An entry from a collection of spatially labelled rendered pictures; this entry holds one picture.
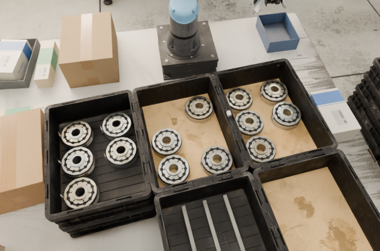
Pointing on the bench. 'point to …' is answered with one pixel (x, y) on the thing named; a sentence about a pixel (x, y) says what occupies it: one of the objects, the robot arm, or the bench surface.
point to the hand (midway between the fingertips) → (268, 10)
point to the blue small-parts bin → (277, 32)
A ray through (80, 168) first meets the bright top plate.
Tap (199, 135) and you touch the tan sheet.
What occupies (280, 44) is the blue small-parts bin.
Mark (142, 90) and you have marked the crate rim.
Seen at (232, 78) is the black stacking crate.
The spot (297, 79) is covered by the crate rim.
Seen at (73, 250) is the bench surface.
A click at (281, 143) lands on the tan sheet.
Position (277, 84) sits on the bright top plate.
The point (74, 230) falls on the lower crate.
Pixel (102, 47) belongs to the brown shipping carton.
